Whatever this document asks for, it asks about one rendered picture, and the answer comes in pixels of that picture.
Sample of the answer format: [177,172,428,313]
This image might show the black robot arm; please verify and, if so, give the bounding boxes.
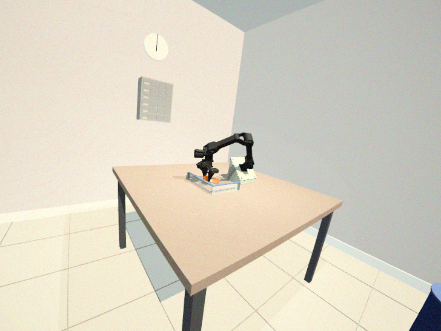
[194,132,254,172]

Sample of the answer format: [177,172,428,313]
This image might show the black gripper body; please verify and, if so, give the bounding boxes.
[202,159,219,173]

